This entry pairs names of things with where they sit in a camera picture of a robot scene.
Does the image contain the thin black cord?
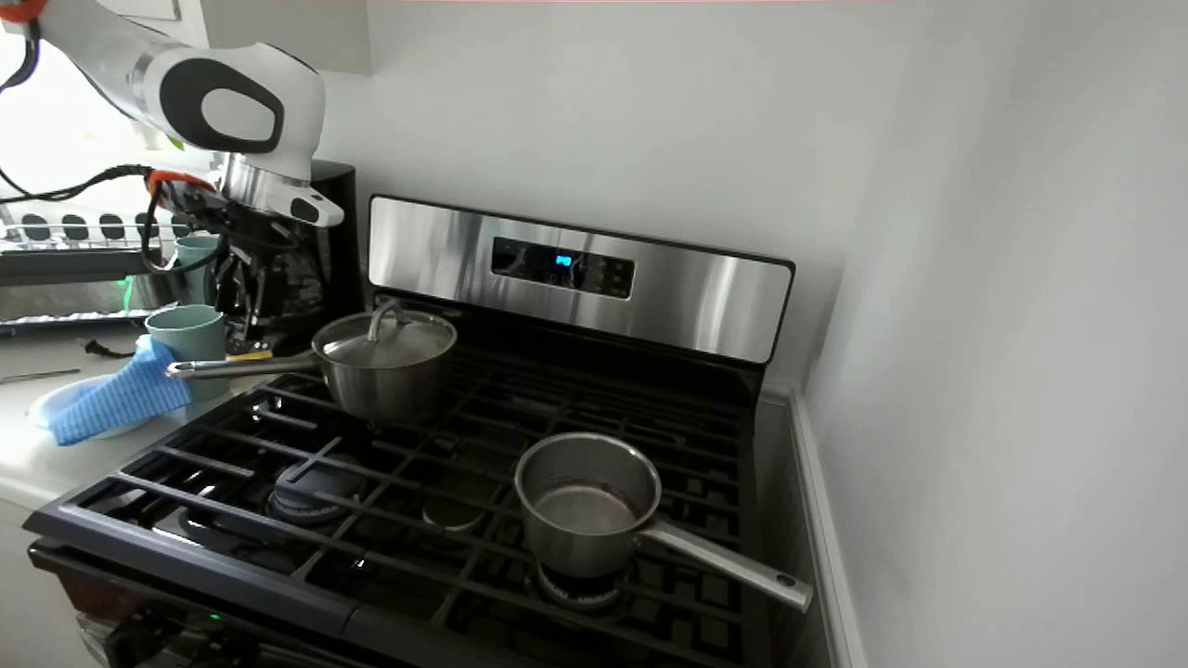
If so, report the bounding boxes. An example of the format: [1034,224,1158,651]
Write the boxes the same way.
[82,339,154,364]

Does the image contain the steel saucepan with flat handle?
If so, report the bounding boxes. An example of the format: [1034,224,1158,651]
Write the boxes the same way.
[164,308,461,428]

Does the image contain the black stove control display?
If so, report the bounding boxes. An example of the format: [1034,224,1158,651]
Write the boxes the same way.
[487,235,638,302]

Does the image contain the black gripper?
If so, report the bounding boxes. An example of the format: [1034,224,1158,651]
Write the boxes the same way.
[199,189,283,346]

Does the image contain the steel saucepan with round handle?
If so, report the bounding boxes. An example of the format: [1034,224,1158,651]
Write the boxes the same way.
[510,428,817,620]

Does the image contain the teal mug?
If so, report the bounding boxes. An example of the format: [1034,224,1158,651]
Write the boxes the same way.
[139,302,232,364]
[170,235,223,308]

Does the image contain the stainless steel gas stove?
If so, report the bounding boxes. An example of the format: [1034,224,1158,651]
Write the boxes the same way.
[19,194,819,668]

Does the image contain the steel pot lid with handle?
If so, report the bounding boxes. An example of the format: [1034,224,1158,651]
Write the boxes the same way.
[308,298,461,371]

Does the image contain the stainless steel countertop appliance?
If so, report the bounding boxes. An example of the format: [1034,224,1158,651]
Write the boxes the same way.
[0,199,199,334]

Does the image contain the bright window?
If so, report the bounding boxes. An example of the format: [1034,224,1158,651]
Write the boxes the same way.
[0,32,217,220]

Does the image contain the blue cloth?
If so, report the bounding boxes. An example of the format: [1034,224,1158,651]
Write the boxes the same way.
[29,334,195,450]

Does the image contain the orange cable clip at wrist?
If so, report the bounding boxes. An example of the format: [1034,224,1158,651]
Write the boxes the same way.
[145,168,216,197]

